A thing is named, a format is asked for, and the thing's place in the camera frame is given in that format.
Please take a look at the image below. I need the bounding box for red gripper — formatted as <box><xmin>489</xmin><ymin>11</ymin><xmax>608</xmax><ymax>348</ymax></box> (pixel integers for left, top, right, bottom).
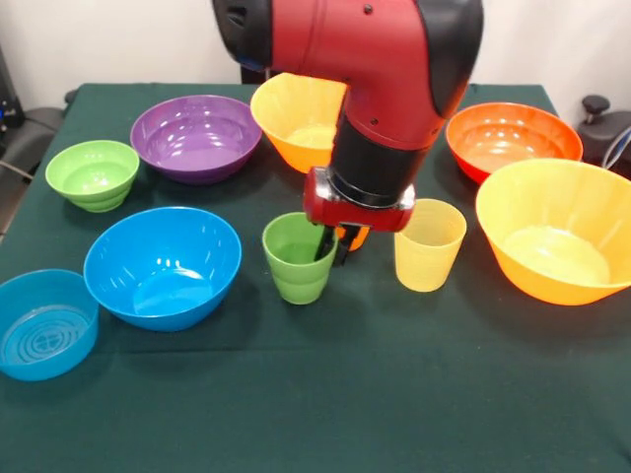
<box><xmin>302</xmin><ymin>167</ymin><xmax>418</xmax><ymax>267</ymax></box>

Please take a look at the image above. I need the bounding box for yellow plastic cup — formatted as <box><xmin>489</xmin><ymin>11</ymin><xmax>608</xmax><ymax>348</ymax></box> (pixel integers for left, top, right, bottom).
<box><xmin>393</xmin><ymin>198</ymin><xmax>468</xmax><ymax>294</ymax></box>

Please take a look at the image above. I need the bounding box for black chair with knob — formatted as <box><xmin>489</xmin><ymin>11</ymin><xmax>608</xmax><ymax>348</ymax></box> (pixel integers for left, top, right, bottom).
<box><xmin>577</xmin><ymin>95</ymin><xmax>631</xmax><ymax>179</ymax></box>

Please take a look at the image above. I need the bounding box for black computer case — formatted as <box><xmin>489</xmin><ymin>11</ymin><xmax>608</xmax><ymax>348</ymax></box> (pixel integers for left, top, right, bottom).
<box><xmin>0</xmin><ymin>46</ymin><xmax>26</xmax><ymax>154</ymax></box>

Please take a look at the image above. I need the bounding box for purple plastic bowl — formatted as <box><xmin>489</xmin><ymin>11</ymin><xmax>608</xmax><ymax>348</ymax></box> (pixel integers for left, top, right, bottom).
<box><xmin>129</xmin><ymin>95</ymin><xmax>263</xmax><ymax>186</ymax></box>

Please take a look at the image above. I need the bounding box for shallow translucent blue bowl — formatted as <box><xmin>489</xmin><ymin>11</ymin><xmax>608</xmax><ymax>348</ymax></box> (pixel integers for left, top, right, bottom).
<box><xmin>0</xmin><ymin>268</ymin><xmax>101</xmax><ymax>382</ymax></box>

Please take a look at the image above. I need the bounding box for large orange plastic bowl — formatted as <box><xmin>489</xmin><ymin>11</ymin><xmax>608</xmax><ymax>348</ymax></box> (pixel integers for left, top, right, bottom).
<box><xmin>475</xmin><ymin>158</ymin><xmax>631</xmax><ymax>306</ymax></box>
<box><xmin>249</xmin><ymin>72</ymin><xmax>349</xmax><ymax>174</ymax></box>

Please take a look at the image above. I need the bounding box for green plastic bowl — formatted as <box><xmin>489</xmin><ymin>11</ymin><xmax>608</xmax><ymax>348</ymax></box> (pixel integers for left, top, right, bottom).
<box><xmin>44</xmin><ymin>140</ymin><xmax>141</xmax><ymax>214</ymax></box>

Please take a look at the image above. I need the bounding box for black office chair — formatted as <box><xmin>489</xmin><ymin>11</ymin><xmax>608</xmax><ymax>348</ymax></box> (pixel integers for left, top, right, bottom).
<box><xmin>0</xmin><ymin>88</ymin><xmax>80</xmax><ymax>237</ymax></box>

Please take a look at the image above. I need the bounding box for dark green tablecloth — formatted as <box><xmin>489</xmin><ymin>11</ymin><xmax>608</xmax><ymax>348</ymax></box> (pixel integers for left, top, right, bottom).
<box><xmin>0</xmin><ymin>82</ymin><xmax>631</xmax><ymax>473</ymax></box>

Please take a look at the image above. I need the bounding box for orange plastic cup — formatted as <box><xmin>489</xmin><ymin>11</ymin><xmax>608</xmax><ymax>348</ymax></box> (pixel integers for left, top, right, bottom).
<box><xmin>345</xmin><ymin>228</ymin><xmax>370</xmax><ymax>253</ymax></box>

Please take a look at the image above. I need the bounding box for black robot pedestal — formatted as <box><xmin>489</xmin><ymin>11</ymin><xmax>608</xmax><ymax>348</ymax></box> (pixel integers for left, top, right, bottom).
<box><xmin>240</xmin><ymin>62</ymin><xmax>270</xmax><ymax>85</ymax></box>

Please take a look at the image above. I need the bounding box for white blue cable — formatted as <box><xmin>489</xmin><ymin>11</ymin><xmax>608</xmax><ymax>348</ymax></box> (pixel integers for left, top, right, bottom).
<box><xmin>601</xmin><ymin>125</ymin><xmax>631</xmax><ymax>169</ymax></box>

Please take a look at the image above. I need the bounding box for green plastic cup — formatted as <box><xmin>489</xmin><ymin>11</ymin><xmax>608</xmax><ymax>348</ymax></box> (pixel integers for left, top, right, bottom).
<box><xmin>261</xmin><ymin>212</ymin><xmax>339</xmax><ymax>305</ymax></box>

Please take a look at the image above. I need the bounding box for red plastic bowl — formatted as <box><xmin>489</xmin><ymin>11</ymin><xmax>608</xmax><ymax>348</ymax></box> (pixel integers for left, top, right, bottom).
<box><xmin>445</xmin><ymin>101</ymin><xmax>585</xmax><ymax>186</ymax></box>

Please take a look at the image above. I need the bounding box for round blue plastic bowl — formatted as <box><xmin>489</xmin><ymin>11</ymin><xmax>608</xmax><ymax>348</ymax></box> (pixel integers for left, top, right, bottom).
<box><xmin>83</xmin><ymin>206</ymin><xmax>244</xmax><ymax>333</ymax></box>

